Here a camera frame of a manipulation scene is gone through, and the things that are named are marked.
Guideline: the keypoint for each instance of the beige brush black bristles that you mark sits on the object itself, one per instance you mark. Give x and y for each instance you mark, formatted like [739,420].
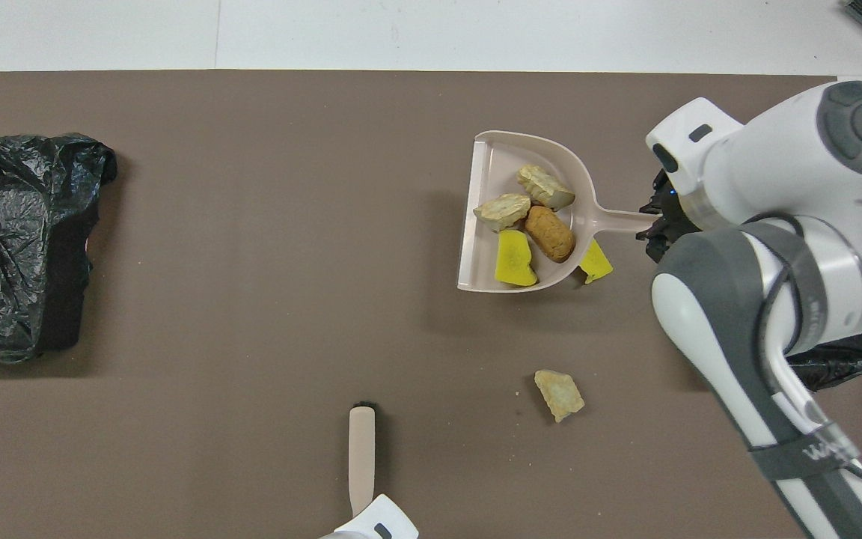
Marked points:
[361,464]

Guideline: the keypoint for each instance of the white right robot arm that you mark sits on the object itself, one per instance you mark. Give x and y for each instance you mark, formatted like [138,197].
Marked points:
[775,172]

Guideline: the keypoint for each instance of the yellow sponge chunk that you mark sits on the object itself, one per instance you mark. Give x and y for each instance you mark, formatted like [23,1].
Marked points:
[515,259]

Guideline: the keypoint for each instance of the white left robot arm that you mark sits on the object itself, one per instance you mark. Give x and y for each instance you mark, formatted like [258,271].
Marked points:
[375,524]

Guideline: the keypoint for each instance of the brown table mat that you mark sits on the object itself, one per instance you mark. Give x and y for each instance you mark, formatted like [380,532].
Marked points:
[176,224]

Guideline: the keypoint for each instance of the pale beige foam chunk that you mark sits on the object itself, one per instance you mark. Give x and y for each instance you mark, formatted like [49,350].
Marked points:
[559,394]

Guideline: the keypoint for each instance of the oval beige chunk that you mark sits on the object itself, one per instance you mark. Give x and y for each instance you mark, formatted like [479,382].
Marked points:
[545,186]

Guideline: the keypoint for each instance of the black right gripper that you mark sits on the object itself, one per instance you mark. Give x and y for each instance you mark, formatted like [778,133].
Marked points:
[672,203]

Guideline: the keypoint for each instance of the beige plastic dustpan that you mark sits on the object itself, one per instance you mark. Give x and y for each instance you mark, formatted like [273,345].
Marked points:
[502,161]

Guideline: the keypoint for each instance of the notched yellow sponge piece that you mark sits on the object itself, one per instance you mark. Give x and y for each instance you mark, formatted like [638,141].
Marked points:
[594,263]

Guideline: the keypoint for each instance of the black bag lined bin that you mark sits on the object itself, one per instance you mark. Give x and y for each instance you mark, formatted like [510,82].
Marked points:
[4,224]
[850,359]

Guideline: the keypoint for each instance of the jagged beige chunk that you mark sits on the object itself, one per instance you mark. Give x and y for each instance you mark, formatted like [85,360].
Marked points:
[502,212]

